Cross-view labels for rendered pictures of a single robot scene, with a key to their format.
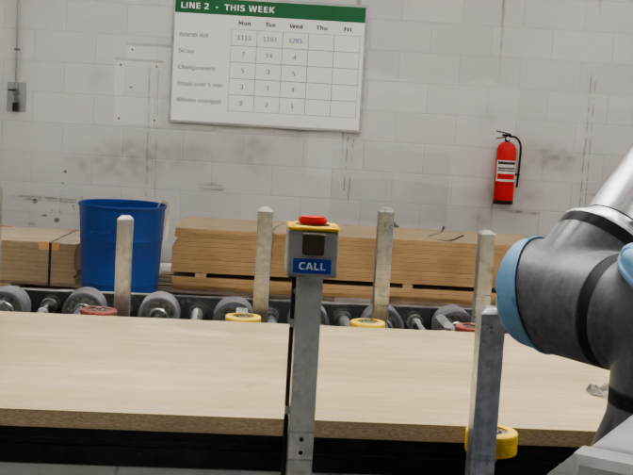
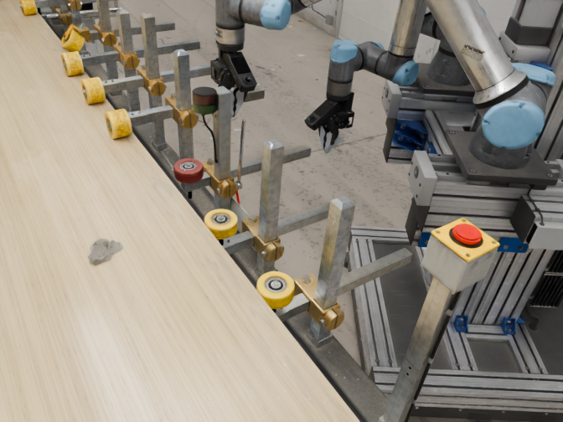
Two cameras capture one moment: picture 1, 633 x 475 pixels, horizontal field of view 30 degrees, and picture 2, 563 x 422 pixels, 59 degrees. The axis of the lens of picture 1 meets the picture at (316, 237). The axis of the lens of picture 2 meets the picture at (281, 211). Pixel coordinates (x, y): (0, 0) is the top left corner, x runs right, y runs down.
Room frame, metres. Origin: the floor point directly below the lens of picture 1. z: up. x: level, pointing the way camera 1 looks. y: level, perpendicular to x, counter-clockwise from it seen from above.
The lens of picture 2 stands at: (2.16, 0.34, 1.67)
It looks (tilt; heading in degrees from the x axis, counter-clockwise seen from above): 38 degrees down; 238
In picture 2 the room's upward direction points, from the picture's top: 5 degrees clockwise
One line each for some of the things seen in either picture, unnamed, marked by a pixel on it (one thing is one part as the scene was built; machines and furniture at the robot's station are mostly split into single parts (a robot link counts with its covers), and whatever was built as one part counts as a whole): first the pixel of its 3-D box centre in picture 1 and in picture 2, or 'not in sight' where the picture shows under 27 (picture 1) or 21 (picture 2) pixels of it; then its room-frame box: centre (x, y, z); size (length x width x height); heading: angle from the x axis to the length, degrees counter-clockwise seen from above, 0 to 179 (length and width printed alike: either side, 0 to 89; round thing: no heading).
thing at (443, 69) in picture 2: not in sight; (453, 62); (0.85, -0.77, 1.09); 0.15 x 0.15 x 0.10
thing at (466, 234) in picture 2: (313, 222); (466, 235); (1.63, 0.01, 1.22); 0.04 x 0.04 x 0.02
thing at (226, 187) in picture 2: not in sight; (217, 179); (1.69, -0.77, 0.85); 0.14 x 0.06 x 0.05; 94
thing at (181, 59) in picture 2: not in sight; (184, 126); (1.70, -1.00, 0.91); 0.04 x 0.04 x 0.48; 4
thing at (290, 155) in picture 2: not in sight; (250, 167); (1.57, -0.80, 0.84); 0.43 x 0.03 x 0.04; 4
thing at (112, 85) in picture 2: not in sight; (163, 76); (1.67, -1.29, 0.95); 0.50 x 0.04 x 0.04; 4
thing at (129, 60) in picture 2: not in sight; (126, 56); (1.74, -1.52, 0.95); 0.14 x 0.06 x 0.05; 94
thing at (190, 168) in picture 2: not in sight; (188, 181); (1.77, -0.79, 0.85); 0.08 x 0.08 x 0.11
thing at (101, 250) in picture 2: (610, 388); (101, 248); (2.06, -0.54, 0.91); 0.09 x 0.07 x 0.02; 38
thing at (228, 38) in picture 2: not in sight; (229, 34); (1.61, -0.87, 1.23); 0.08 x 0.08 x 0.05
